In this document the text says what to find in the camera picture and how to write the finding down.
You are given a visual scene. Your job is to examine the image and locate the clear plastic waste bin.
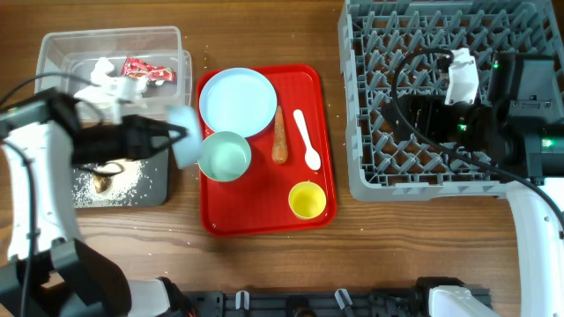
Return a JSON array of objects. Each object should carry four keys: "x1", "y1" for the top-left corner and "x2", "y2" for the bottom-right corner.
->
[{"x1": 36, "y1": 26, "x2": 192, "y2": 121}]

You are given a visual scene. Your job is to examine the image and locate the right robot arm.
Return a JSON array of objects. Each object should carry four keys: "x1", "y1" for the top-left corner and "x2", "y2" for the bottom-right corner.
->
[{"x1": 382, "y1": 48, "x2": 563, "y2": 316}]

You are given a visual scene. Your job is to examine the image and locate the black waste tray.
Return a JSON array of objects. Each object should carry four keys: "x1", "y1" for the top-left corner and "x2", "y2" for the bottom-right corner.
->
[{"x1": 70, "y1": 149, "x2": 171, "y2": 209}]

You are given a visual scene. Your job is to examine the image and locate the red snack wrapper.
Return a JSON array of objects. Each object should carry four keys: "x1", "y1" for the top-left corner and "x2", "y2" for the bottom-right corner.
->
[{"x1": 121, "y1": 56, "x2": 176, "y2": 85}]

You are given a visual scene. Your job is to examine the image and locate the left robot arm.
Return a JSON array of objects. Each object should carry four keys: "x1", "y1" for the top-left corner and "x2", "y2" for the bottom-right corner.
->
[{"x1": 1, "y1": 88, "x2": 202, "y2": 316}]

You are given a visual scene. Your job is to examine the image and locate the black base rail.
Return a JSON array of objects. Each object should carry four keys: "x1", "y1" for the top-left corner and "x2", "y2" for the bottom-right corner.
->
[{"x1": 184, "y1": 288, "x2": 430, "y2": 317}]

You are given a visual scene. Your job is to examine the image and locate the orange carrot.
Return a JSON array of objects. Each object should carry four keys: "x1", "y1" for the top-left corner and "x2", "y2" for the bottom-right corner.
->
[{"x1": 271, "y1": 106, "x2": 288, "y2": 164}]

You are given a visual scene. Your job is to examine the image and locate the grey-blue dishwasher rack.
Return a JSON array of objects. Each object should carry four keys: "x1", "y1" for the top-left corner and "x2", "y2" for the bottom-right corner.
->
[{"x1": 338, "y1": 1, "x2": 563, "y2": 202}]

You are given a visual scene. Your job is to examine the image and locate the yellow cup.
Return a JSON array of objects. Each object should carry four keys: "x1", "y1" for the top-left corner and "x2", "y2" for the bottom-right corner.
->
[{"x1": 288, "y1": 181, "x2": 327, "y2": 220}]

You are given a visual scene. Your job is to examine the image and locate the mint green bowl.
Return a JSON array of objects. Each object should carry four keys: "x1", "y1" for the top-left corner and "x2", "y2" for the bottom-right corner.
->
[{"x1": 197, "y1": 131, "x2": 252, "y2": 182}]

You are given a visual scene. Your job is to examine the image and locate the white plastic spoon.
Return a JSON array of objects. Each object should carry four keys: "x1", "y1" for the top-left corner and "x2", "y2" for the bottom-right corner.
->
[{"x1": 293, "y1": 109, "x2": 321, "y2": 171}]

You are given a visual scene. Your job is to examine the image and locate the light blue bowl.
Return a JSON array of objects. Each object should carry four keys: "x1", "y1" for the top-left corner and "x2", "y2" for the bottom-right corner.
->
[{"x1": 167, "y1": 106, "x2": 203, "y2": 169}]

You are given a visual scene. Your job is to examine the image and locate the pile of white rice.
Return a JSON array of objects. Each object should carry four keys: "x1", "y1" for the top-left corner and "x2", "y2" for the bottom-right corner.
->
[{"x1": 72, "y1": 159, "x2": 145, "y2": 208}]

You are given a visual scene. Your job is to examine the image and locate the white tissue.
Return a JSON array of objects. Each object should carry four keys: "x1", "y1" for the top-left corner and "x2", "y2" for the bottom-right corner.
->
[{"x1": 74, "y1": 57, "x2": 148, "y2": 109}]

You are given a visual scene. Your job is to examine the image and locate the light blue plate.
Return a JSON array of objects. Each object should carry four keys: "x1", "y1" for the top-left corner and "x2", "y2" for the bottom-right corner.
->
[{"x1": 198, "y1": 68, "x2": 278, "y2": 137}]

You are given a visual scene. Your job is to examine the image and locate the brown mushroom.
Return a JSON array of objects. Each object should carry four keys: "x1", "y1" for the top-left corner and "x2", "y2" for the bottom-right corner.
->
[{"x1": 93, "y1": 174, "x2": 112, "y2": 194}]

